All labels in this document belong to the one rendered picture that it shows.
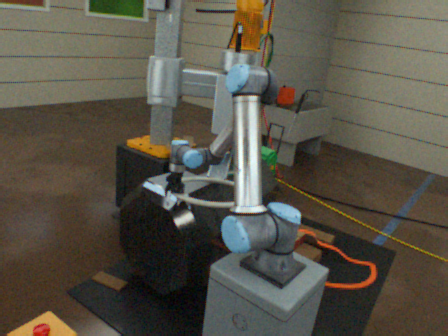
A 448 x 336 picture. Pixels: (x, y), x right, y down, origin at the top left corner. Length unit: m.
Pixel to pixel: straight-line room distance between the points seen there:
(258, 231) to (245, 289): 0.27
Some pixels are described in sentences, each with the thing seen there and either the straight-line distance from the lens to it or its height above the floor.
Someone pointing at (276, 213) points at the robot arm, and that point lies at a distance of 1.51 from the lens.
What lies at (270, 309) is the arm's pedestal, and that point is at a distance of 1.54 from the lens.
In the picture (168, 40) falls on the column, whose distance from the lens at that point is 3.22.
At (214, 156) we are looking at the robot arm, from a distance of 1.87.
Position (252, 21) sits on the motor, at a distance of 3.18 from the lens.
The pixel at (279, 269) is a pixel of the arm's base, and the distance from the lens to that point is 1.61.
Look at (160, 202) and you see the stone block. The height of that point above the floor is 0.75.
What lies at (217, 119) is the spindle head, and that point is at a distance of 2.58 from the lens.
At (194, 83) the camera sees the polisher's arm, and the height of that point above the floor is 1.37.
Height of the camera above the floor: 1.80
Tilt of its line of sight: 20 degrees down
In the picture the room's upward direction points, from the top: 7 degrees clockwise
